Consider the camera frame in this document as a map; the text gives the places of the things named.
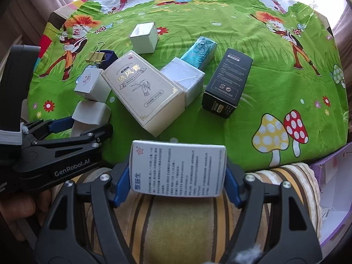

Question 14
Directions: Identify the purple cardboard box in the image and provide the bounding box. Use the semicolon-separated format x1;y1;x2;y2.
309;140;352;256

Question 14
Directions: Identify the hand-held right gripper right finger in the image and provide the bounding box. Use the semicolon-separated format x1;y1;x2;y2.
220;161;323;264

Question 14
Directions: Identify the small white emblem box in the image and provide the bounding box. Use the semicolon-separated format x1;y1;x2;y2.
74;65;112;102

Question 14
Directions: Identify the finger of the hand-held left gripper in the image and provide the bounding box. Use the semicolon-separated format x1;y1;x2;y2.
31;123;114;151
24;116;76;141

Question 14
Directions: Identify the gold binder clip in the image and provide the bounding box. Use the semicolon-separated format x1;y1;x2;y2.
85;42;106;65

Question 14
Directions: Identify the mauve curtain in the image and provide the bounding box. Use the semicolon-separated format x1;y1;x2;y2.
0;0;80;69
330;5;352;61

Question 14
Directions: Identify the white taped box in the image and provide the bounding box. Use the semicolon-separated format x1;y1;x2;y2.
160;57;205;107

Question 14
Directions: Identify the white cube box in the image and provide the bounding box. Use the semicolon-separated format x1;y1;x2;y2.
130;22;158;54

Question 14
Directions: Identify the black box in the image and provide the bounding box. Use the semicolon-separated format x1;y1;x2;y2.
202;48;253;119

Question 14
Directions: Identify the greyish white box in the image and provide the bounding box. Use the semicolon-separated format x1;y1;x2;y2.
70;100;112;138

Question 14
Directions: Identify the large beige box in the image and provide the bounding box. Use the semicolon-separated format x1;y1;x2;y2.
102;50;185;138

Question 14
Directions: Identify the striped plush cushion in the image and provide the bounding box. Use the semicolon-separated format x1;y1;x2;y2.
51;163;322;264

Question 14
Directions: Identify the white box with text print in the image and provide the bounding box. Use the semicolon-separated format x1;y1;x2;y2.
129;140;228;198

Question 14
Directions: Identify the teal packet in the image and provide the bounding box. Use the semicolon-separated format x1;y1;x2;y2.
180;36;218;70

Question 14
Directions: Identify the dark blue box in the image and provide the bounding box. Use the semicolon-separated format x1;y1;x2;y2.
96;50;116;70

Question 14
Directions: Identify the green cartoon printed bedsheet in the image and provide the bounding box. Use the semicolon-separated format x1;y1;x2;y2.
27;0;349;171

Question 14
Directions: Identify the person's left hand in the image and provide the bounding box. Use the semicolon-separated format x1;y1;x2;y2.
0;189;53;240

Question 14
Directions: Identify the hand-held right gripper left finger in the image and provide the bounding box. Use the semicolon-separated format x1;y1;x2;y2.
34;162;132;264

